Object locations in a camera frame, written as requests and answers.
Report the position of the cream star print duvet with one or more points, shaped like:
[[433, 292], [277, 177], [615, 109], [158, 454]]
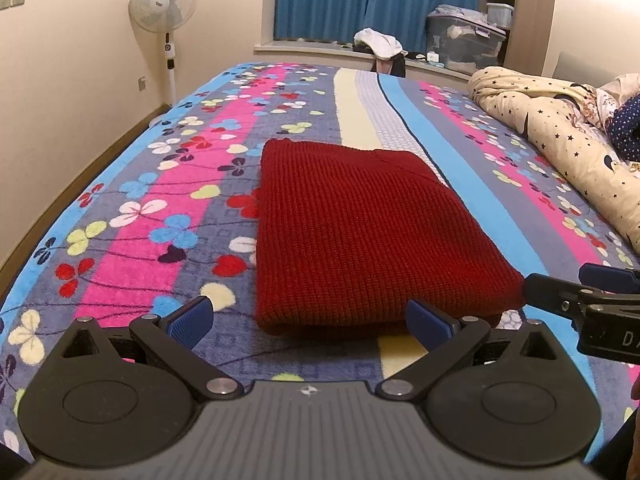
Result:
[[550, 120]]

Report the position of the large clear storage bin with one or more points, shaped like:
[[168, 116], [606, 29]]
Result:
[[465, 40]]

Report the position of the dark cloth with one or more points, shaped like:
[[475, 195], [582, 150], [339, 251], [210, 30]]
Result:
[[395, 66]]

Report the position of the small clear lidded container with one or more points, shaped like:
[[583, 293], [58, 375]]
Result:
[[500, 15]]

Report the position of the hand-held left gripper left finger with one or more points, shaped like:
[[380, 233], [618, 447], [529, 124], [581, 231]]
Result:
[[190, 322]]

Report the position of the white clothes pile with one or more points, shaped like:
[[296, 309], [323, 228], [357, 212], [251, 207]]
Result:
[[380, 40]]

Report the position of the navy dotted cloth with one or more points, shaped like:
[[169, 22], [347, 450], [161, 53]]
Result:
[[625, 125]]

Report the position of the blue curtain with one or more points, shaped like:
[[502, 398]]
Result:
[[350, 0]]

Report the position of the white standing fan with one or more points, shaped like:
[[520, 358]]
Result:
[[162, 2]]

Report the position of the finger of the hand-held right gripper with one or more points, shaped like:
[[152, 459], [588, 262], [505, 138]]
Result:
[[550, 292], [610, 276]]

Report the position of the red knit sweater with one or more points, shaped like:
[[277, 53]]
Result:
[[360, 220]]

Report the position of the window sill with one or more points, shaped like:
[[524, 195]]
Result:
[[310, 52]]

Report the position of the pink floral pillow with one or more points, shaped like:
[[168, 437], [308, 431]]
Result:
[[612, 95]]

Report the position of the wooden shelf unit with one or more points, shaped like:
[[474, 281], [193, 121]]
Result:
[[535, 10]]

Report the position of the floral striped blanket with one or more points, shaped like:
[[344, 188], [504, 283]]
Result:
[[150, 160]]

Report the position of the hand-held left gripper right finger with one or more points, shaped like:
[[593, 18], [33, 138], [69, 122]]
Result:
[[427, 325]]

